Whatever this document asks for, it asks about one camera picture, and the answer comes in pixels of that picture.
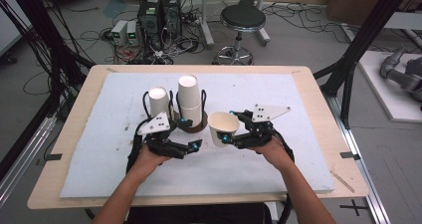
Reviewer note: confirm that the white platform board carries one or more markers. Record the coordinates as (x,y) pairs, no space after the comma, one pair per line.
(381,94)

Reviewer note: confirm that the black round stool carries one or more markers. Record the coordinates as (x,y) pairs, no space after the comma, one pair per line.
(243,18)

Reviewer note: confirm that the tall stack of paper cups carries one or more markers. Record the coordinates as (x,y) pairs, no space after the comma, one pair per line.
(189,98)

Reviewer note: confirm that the light wooden table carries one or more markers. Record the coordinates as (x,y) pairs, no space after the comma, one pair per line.
(89,94)

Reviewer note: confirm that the person's right hand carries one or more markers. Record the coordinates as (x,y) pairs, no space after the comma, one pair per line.
(273,151)

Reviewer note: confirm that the aluminium rail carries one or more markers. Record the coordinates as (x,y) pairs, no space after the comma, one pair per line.
(23,157)
(355,151)

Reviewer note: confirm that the thin wooden stick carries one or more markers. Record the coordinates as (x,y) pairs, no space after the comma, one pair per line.
(342,181)

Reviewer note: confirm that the white foam mat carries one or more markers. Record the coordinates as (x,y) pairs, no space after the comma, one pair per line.
(232,177)

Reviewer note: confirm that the single white paper cup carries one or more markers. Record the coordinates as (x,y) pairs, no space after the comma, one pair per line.
(216,129)

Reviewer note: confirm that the short stack of paper cups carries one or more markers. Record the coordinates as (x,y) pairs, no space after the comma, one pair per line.
(159,104)

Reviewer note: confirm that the person's left hand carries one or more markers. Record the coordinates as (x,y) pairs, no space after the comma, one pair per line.
(151,161)

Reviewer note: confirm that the person's dark trousers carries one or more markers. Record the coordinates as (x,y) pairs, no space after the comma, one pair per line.
(199,214)

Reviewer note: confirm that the black metal frame post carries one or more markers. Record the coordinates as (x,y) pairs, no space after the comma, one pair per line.
(361,41)

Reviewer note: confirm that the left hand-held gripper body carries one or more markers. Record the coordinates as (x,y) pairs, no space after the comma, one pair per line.
(159,144)

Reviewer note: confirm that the white metal desk leg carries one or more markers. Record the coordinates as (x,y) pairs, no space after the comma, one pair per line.
(262,31)
(206,25)

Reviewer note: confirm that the white power supply unit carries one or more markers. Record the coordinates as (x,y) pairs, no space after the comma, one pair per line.
(118,31)
(132,33)

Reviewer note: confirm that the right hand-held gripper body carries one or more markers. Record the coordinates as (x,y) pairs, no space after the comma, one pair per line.
(258,132)

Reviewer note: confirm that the black computer tower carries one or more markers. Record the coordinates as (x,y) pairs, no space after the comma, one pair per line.
(172,11)
(150,21)

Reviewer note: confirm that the brown cardboard box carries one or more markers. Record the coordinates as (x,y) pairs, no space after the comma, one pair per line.
(355,5)

